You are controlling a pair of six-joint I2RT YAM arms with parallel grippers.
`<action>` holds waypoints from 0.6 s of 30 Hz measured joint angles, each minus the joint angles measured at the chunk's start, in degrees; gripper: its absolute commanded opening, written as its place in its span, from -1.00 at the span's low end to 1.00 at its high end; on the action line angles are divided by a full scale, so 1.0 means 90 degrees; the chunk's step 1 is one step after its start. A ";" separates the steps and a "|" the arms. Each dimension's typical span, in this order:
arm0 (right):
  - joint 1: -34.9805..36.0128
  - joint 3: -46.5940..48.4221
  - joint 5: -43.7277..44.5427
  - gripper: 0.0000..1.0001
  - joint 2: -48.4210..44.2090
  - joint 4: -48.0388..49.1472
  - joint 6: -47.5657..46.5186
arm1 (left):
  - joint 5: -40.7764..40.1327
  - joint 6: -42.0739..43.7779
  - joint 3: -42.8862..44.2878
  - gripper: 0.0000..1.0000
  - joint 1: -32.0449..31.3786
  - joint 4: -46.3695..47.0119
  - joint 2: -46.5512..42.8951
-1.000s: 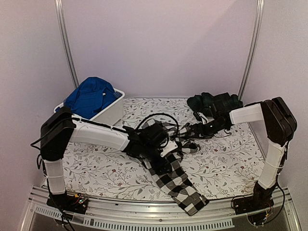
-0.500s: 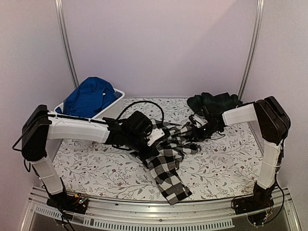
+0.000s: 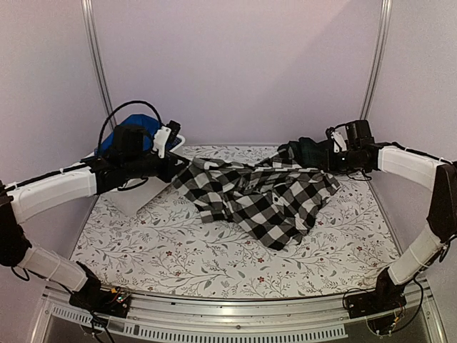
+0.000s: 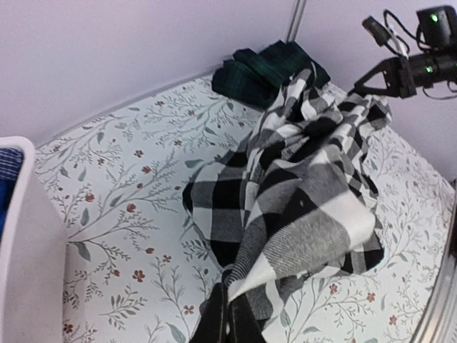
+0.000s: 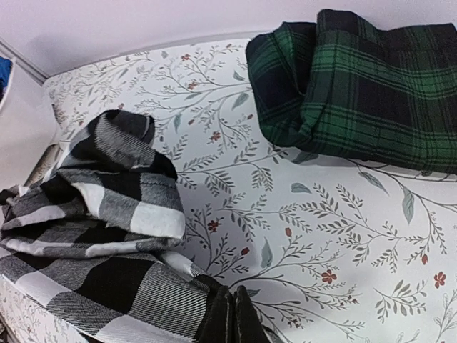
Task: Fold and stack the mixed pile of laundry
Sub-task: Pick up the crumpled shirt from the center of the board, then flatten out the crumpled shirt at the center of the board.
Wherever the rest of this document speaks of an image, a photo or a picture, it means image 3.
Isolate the black white checkered shirt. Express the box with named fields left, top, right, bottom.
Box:
left=172, top=144, right=340, bottom=251

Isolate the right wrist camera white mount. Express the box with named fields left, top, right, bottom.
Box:
left=326, top=127, right=347, bottom=153

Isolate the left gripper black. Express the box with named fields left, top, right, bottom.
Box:
left=124, top=150, right=190, bottom=183

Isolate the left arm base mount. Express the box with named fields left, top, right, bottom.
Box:
left=69, top=284, right=131, bottom=319

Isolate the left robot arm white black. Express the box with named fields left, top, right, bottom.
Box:
left=1, top=121, right=188, bottom=310

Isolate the blue garment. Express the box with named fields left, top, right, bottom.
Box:
left=94, top=114, right=178, bottom=161

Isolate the black camera cable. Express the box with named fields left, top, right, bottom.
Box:
left=96, top=101, right=164, bottom=158

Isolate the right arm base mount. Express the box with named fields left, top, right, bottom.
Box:
left=342, top=288, right=407, bottom=336

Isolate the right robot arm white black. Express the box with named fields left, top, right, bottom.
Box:
left=323, top=120, right=456, bottom=312

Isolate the white plastic laundry bin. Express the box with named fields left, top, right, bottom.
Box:
left=82, top=155, right=169, bottom=216

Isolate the floral patterned table mat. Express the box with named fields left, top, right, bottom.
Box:
left=67, top=144, right=406, bottom=299

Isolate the green plaid pleated skirt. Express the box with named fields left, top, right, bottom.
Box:
left=277, top=137, right=333, bottom=169

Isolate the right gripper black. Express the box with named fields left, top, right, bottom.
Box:
left=318, top=148, right=365, bottom=174

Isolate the front aluminium rail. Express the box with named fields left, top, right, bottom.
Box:
left=30, top=278, right=448, bottom=342

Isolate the right aluminium frame post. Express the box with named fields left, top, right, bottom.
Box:
left=360, top=0, right=393, bottom=119

